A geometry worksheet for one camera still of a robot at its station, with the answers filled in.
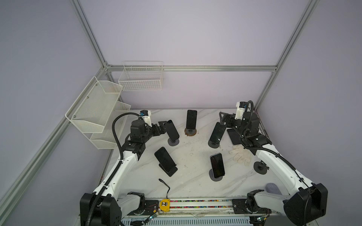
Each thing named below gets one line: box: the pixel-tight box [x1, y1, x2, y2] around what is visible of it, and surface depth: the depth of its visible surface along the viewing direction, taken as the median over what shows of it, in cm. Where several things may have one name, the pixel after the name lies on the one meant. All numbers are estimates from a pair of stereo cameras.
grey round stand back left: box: [167, 137, 180, 147], surface depth 100 cm
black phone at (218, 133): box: [209, 121, 227, 144], surface depth 93 cm
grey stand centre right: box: [207, 139, 220, 149], surface depth 100 cm
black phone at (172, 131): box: [165, 119, 180, 143], surface depth 97 cm
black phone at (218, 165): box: [209, 152, 226, 179], surface depth 79 cm
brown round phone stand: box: [184, 127, 198, 137], surface depth 106 cm
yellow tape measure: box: [158, 178, 171, 212], surface depth 75 cm
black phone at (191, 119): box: [186, 109, 198, 130], surface depth 100 cm
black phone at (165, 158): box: [154, 146, 177, 173], surface depth 81 cm
